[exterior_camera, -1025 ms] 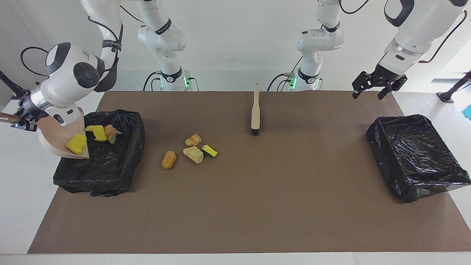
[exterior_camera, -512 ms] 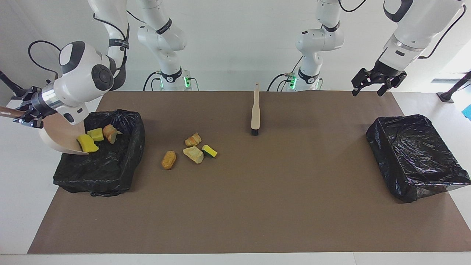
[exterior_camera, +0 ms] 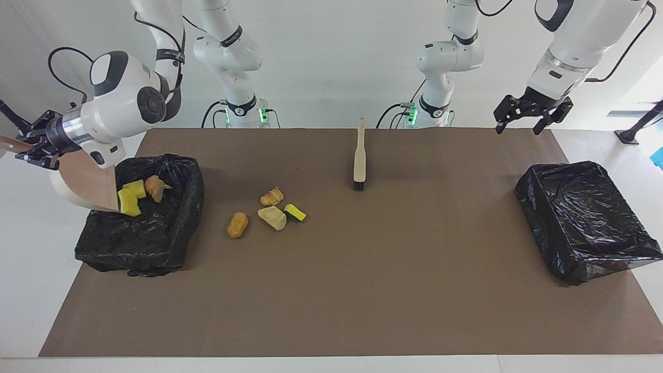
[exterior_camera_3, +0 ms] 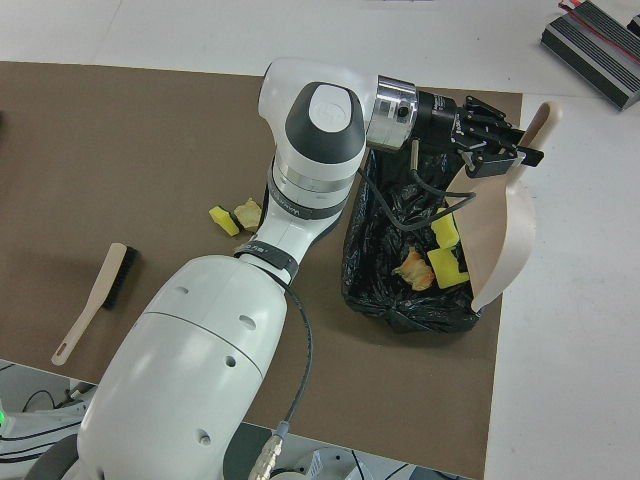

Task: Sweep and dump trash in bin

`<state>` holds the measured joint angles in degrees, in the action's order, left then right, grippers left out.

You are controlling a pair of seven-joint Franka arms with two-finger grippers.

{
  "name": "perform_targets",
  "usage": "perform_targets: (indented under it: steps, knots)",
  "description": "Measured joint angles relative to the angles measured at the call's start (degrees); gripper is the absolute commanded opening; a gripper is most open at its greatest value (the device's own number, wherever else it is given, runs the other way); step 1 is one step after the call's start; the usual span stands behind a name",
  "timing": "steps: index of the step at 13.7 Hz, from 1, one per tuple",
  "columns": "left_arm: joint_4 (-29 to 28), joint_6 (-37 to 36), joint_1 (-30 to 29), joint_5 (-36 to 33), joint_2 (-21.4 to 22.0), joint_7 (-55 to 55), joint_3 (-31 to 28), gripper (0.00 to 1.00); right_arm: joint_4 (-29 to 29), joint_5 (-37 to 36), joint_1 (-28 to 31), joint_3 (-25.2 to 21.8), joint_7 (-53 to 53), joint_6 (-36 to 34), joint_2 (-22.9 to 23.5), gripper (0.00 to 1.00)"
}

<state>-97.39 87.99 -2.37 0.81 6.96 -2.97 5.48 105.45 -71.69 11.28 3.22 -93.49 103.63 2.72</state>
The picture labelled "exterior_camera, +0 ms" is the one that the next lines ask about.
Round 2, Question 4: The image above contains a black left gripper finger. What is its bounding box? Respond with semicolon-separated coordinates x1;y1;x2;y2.
493;95;521;135
534;98;574;136

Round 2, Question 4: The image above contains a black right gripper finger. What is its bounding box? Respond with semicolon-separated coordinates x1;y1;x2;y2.
16;115;50;142
15;147;59;170

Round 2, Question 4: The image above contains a beige plastic dustpan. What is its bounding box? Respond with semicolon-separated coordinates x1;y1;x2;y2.
0;134;121;213

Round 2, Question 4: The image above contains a notched yellow sponge piece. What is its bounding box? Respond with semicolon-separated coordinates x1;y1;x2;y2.
122;179;147;199

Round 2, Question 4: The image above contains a beige hand brush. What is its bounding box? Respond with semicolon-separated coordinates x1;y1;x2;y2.
353;117;366;191

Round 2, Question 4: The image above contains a brown oblong foam piece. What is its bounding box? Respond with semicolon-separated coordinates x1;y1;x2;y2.
227;212;249;239

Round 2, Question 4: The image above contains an orange striped foam chunk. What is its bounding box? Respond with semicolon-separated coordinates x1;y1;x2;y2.
260;186;284;207

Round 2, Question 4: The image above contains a pale rock-like foam chunk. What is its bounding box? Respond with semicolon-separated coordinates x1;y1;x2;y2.
257;206;287;231

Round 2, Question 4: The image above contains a bin with black bag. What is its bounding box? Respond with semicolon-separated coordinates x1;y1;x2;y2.
74;153;205;278
515;161;663;286

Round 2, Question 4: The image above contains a brown table mat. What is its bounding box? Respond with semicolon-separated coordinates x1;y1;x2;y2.
39;128;663;358

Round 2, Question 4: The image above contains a black camera stand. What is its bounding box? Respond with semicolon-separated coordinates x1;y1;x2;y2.
0;98;33;136
614;100;663;145

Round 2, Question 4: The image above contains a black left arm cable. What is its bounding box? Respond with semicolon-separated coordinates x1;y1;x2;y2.
475;0;657;83

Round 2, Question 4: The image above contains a black base cable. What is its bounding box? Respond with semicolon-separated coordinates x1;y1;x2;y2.
376;101;419;128
201;100;228;128

